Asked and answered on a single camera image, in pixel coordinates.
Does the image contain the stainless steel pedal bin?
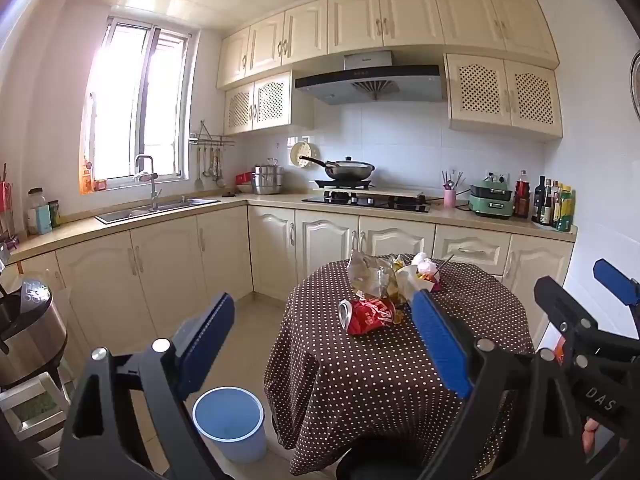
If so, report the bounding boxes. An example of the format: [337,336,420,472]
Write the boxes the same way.
[0,275,68,388]

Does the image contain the cream upper wall cabinets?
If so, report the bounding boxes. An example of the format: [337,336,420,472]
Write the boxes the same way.
[216,0,559,91]

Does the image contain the chrome kitchen faucet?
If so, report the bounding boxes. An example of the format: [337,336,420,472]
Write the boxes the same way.
[134,155,163,211]

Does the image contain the white frame stand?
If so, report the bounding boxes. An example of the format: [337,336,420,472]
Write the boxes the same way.
[0,372,71,456]

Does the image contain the wall utensil rack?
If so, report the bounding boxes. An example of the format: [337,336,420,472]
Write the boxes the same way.
[189,120,236,192]

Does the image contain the stainless steel sink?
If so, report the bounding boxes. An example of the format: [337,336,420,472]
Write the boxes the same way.
[95,197,221,225]

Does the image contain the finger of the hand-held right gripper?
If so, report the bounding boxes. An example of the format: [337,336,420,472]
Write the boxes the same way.
[533,276,603,348]
[593,258,640,311]

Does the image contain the red drink can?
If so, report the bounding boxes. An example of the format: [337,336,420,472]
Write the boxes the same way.
[338,297,398,337]

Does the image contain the grey range hood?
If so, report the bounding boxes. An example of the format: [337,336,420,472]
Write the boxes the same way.
[294,51,447,106]

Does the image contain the clear glass jar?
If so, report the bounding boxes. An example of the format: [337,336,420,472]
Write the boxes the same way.
[26,187,47,235]

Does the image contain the stainless steel stock pot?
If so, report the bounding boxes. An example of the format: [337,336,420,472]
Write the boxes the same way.
[251,159,286,196]

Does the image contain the black gas stove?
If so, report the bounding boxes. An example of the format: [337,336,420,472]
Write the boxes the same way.
[301,180,431,213]

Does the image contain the dark glass bottle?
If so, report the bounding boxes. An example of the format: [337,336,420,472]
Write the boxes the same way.
[532,175,549,223]

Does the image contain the green oil bottle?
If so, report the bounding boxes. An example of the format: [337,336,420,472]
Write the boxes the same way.
[556,186,574,232]

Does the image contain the sliding kitchen window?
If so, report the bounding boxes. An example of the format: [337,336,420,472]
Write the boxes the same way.
[82,16,193,191]

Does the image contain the cream base cabinets with counter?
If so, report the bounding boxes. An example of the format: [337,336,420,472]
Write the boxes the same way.
[10,195,578,346]

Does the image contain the white tissue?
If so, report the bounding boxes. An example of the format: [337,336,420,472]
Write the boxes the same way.
[411,252,440,275]

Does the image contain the pink utensil holder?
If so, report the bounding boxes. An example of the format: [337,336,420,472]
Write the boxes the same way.
[441,170,466,208]

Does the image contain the person's right hand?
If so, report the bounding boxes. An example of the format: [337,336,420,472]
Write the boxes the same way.
[581,417,603,456]

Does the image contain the black-handled steel wok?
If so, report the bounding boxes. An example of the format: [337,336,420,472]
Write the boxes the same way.
[299,155,376,181]

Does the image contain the cream lattice door cabinet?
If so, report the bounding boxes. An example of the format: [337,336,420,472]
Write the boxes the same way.
[223,71,315,135]
[444,53,563,142]

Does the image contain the yellow snack wrapper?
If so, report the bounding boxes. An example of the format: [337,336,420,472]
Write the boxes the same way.
[391,260,436,306]

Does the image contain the red wire utensil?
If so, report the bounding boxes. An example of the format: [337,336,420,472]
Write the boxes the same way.
[0,162,14,241]

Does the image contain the cream round hanging plate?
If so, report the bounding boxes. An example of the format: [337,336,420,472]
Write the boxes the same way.
[290,141,314,167]

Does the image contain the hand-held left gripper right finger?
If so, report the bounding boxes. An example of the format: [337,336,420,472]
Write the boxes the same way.
[411,289,617,480]

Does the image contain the blue plastic trash bin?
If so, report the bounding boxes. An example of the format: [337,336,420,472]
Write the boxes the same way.
[192,386,267,463]

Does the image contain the green electric cooker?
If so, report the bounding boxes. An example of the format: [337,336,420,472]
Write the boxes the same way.
[467,174,516,220]

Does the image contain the red sauce bottle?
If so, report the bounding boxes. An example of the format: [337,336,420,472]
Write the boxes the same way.
[514,170,531,219]

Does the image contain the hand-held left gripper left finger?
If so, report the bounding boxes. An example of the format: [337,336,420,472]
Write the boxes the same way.
[52,292,236,480]

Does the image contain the brown dotted garment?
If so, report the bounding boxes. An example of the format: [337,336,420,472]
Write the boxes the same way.
[263,258,536,478]

